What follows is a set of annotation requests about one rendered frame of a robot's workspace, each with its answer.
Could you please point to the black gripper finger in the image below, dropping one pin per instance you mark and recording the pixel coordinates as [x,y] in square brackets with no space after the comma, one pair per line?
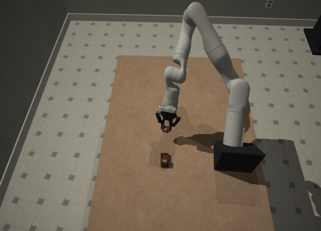
[173,124]
[160,120]

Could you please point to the brown wooden tray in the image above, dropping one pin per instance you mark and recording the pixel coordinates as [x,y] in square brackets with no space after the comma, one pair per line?
[164,155]

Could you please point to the brown digit cube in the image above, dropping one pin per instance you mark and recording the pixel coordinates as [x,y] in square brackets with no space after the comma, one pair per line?
[164,161]
[165,129]

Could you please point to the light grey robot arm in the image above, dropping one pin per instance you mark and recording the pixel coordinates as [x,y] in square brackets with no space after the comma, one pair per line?
[196,16]

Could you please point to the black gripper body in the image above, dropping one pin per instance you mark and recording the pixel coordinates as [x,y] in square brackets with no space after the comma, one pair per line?
[173,115]

